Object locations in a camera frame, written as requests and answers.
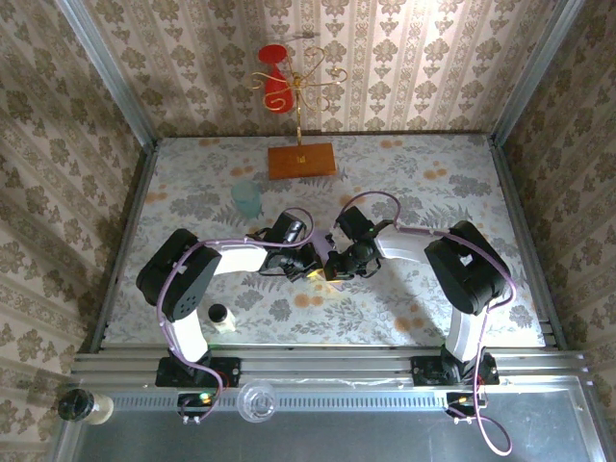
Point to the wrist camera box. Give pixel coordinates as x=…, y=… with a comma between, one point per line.
x=291, y=228
x=353, y=222

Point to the black connector board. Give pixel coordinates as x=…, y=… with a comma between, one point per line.
x=192, y=402
x=459, y=402

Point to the clear glass cup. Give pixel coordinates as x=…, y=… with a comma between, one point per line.
x=257, y=402

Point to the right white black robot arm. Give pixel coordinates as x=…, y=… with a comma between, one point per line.
x=467, y=264

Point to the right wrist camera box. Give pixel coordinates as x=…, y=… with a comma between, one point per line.
x=353, y=222

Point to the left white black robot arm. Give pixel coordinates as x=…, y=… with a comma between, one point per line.
x=187, y=274

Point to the cream jar black lid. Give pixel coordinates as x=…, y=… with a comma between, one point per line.
x=96, y=406

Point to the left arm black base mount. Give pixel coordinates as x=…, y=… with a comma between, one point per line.
x=226, y=370

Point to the floral table cover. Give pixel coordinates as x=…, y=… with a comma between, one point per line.
x=346, y=298

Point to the teal translucent plastic cup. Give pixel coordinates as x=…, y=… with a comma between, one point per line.
x=246, y=198

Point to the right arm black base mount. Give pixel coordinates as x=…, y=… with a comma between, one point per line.
x=426, y=373

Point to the aluminium side rail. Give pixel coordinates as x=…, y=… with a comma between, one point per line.
x=130, y=212
x=516, y=202

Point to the aluminium front rail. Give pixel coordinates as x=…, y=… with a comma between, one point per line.
x=313, y=368

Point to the grey metal tray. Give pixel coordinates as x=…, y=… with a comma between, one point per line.
x=337, y=438

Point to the red wine glass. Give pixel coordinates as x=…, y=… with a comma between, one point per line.
x=276, y=89

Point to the small white bottle black cap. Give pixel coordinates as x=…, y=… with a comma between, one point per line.
x=223, y=321

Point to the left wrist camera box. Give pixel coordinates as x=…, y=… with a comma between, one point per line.
x=291, y=228

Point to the aluminium corner post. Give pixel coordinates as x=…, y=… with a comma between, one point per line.
x=115, y=82
x=534, y=72

